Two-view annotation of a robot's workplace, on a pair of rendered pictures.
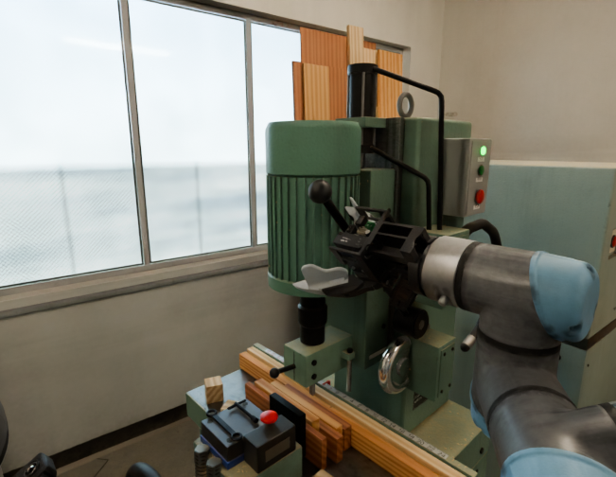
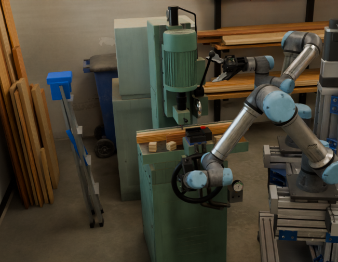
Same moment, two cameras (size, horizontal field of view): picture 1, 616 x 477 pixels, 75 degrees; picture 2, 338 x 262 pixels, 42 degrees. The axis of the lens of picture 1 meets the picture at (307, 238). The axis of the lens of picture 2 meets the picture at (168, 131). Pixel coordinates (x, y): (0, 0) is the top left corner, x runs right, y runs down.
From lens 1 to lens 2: 208 cm
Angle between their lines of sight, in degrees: 56
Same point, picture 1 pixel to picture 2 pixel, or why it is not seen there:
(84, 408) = not seen: outside the picture
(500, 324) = (264, 69)
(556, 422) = (282, 77)
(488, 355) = (262, 76)
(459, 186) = not seen: hidden behind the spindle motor
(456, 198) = not seen: hidden behind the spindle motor
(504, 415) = (274, 81)
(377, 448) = (213, 129)
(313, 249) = (194, 73)
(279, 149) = (185, 43)
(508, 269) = (263, 60)
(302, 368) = (188, 117)
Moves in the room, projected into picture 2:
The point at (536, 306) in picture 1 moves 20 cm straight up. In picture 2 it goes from (269, 64) to (271, 26)
